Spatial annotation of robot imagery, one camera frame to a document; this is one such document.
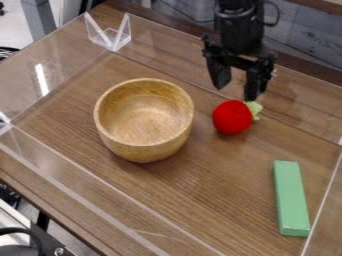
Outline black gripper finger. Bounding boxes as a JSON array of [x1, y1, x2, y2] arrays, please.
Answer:
[[207, 57, 231, 90], [244, 66, 272, 101]]

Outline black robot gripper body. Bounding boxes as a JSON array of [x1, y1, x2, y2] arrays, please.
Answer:
[[202, 6, 278, 71]]

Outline red felt fruit green leaf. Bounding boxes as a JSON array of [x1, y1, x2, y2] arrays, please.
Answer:
[[211, 99, 264, 136]]

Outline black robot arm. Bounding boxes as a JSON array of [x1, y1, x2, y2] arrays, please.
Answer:
[[202, 0, 281, 101]]

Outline round wooden bowl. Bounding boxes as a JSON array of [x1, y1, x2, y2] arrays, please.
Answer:
[[93, 78, 195, 163]]

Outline clear acrylic tray walls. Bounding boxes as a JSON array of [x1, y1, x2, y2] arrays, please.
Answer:
[[0, 12, 342, 256]]

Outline green rectangular block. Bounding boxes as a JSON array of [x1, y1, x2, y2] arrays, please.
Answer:
[[274, 160, 311, 237]]

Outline black clamp with bolt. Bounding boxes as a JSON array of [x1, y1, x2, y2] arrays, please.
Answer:
[[29, 224, 77, 256]]

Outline grey metal post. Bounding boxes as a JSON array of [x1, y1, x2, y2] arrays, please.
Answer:
[[20, 0, 57, 41]]

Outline black cable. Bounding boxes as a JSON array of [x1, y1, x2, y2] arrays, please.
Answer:
[[0, 227, 45, 256]]

